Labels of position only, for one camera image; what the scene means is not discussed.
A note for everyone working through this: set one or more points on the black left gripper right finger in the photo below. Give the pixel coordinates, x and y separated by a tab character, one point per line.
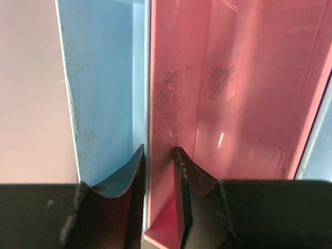
214	213

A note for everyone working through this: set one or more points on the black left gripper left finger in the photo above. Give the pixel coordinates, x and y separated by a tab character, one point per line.
106	215

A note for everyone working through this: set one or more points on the pink plastic bin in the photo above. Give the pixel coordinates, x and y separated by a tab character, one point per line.
237	85

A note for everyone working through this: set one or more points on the light blue end bin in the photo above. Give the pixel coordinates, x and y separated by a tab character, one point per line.
105	51

